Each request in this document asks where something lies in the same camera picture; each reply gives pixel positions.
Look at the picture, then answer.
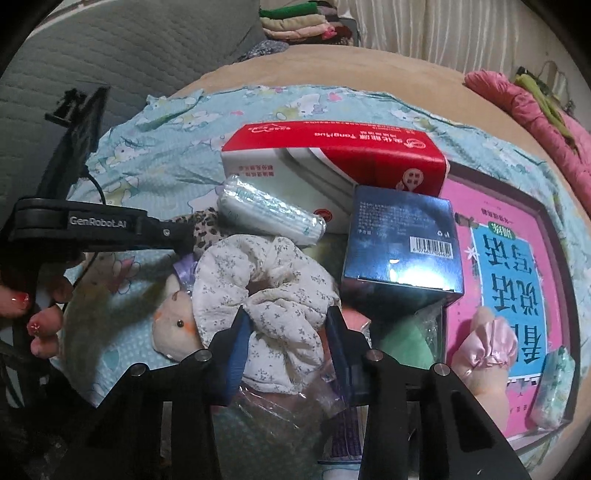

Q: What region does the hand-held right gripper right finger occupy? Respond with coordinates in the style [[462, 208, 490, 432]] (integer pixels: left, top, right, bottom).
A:
[[323, 305, 532, 480]]

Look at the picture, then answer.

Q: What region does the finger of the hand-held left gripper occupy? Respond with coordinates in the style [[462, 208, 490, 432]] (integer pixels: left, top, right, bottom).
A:
[[147, 215, 200, 256]]

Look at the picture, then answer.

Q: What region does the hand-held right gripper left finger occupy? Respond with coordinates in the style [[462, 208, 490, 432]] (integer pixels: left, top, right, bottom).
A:
[[60, 305, 259, 480]]

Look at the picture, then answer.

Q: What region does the beige plush toy purple bow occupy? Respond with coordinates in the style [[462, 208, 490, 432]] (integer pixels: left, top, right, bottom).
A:
[[152, 259, 208, 365]]

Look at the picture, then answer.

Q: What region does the white floral scrunchie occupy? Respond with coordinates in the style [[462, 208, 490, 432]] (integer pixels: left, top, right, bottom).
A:
[[191, 234, 342, 395]]

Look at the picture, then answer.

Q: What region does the purple shallow box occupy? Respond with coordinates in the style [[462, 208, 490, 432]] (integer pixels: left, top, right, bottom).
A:
[[438, 159, 583, 453]]

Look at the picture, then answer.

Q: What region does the mint green soft pad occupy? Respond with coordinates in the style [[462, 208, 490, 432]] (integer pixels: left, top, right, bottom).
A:
[[379, 309, 439, 370]]

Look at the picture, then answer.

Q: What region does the person's left hand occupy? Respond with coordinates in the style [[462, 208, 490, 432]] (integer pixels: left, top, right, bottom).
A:
[[0, 277, 75, 361]]

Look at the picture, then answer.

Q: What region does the salmon pink cloth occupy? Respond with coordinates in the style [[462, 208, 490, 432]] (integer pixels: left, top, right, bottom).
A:
[[342, 310, 374, 344]]

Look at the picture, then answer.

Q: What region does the leopard print scrunchie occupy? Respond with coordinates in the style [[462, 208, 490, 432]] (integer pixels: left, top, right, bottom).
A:
[[178, 208, 229, 259]]

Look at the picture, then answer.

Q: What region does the light blue printed blanket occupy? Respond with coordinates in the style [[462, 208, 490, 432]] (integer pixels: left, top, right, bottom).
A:
[[60, 85, 587, 462]]

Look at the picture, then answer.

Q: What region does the small white tissue pack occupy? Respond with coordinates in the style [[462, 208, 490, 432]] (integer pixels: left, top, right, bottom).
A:
[[217, 174, 328, 245]]

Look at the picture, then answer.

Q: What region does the pink book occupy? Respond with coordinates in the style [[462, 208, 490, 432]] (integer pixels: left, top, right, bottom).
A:
[[441, 178, 561, 437]]

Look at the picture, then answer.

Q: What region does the dark blue box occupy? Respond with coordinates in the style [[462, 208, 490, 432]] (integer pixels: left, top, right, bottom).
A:
[[341, 185, 465, 319]]

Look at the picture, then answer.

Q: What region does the pink satin plush toy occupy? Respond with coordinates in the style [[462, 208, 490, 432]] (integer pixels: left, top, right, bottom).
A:
[[455, 307, 520, 407]]

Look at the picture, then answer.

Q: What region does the red white tissue box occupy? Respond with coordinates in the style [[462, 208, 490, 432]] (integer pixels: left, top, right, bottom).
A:
[[221, 121, 448, 232]]

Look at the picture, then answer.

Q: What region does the grey quilted headboard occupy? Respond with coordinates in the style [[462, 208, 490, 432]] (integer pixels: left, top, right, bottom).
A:
[[0, 0, 269, 241]]

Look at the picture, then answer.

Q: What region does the green patterned tissue pack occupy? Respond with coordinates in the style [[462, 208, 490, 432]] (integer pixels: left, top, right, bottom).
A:
[[529, 346, 577, 430]]

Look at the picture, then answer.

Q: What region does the pile of folded clothes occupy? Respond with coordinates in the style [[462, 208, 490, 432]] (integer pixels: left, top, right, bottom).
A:
[[259, 0, 358, 47]]

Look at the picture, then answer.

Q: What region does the round tan bed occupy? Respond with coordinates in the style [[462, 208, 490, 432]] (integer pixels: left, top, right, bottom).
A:
[[161, 44, 591, 259]]

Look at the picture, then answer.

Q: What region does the pink quilt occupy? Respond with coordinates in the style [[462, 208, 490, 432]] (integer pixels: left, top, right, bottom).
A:
[[464, 69, 591, 222]]

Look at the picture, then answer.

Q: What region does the cream curtain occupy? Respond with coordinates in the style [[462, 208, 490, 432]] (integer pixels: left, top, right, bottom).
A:
[[346, 0, 568, 93]]

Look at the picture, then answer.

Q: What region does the green cloth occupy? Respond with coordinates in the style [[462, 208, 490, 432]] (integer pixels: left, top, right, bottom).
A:
[[515, 67, 578, 139]]

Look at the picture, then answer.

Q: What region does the black cable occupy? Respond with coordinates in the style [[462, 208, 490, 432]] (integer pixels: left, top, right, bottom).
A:
[[83, 168, 107, 278]]

